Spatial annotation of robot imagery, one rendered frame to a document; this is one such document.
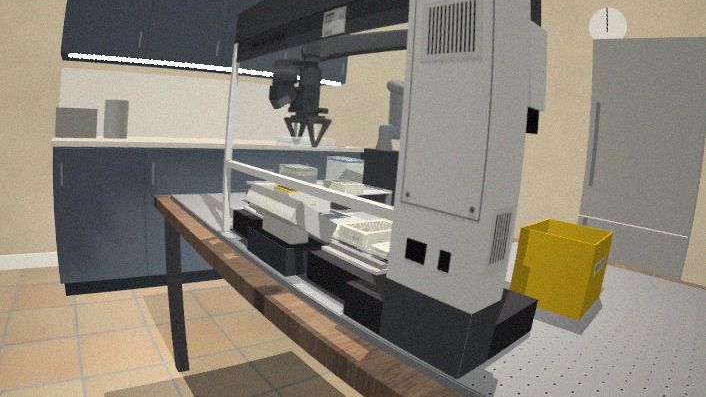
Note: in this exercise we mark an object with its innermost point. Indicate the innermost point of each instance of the yellow open-top bin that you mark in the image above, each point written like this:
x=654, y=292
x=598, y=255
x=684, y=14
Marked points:
x=565, y=275

